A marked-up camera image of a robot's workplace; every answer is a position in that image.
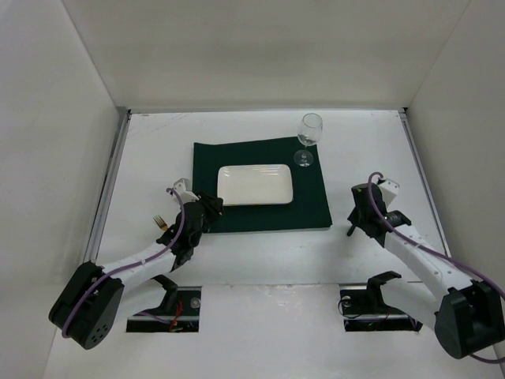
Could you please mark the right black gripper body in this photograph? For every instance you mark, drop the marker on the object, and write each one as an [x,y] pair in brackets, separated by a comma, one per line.
[361,213]

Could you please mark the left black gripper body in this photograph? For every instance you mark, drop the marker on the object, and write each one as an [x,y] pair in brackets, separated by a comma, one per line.
[205,209]

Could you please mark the gold knife green handle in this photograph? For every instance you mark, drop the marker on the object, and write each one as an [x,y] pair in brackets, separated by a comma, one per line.
[350,231]

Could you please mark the white rectangular ceramic plate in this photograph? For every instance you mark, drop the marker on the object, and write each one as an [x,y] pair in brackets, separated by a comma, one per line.
[249,185]

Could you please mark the dark green cloth napkin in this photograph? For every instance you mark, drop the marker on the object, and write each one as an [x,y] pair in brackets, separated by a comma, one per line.
[308,210]

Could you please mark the clear wine glass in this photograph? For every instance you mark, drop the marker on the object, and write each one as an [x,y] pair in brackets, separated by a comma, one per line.
[309,133]

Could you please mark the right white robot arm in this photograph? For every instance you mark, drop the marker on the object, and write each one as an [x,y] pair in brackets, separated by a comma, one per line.
[463,309]

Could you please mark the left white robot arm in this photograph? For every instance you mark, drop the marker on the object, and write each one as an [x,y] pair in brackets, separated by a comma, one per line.
[96,295]

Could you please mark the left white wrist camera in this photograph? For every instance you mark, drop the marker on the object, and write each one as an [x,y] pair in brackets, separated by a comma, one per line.
[181,191]

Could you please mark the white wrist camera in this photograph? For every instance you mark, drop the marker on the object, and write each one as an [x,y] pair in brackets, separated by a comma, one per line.
[389,189]
[181,191]

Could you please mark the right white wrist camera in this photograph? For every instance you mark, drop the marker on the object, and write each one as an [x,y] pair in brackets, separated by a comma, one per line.
[389,189]

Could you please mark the gold fork green handle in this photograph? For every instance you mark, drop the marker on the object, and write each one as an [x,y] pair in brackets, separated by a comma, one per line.
[160,222]

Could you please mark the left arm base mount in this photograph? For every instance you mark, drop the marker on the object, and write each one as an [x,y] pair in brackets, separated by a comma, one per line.
[180,316]

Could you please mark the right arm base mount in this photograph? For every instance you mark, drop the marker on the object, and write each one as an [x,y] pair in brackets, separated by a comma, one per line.
[363,314]

